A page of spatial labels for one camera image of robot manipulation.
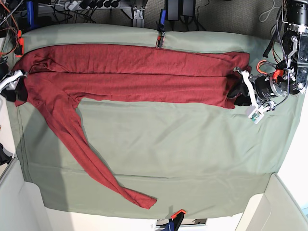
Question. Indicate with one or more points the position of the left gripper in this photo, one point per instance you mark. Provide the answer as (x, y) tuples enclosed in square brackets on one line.
[(260, 89)]

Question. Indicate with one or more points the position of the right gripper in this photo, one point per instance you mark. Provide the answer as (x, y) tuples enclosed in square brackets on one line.
[(12, 82)]

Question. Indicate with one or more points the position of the red long-sleeve T-shirt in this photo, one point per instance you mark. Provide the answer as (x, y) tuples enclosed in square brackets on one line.
[(59, 77)]

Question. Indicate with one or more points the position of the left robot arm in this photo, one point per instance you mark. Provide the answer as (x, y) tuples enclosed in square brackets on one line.
[(284, 69)]

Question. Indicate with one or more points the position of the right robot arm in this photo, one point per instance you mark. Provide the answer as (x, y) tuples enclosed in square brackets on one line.
[(8, 28)]

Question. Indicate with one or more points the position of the orange left edge clamp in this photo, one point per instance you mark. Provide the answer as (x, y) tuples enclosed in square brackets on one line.
[(20, 50)]

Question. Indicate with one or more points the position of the blue black top clamp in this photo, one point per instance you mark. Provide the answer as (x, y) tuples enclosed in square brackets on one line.
[(161, 29)]

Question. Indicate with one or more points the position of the black power bricks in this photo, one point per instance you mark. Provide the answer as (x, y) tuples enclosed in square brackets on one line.
[(177, 8)]

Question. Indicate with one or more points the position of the white power strip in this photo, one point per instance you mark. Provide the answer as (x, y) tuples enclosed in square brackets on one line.
[(78, 5)]

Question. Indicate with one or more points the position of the orange black bottom clamp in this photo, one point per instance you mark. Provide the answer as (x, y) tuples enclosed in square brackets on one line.
[(175, 221)]

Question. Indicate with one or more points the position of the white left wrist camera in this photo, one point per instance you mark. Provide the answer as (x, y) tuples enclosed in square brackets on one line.
[(255, 113)]

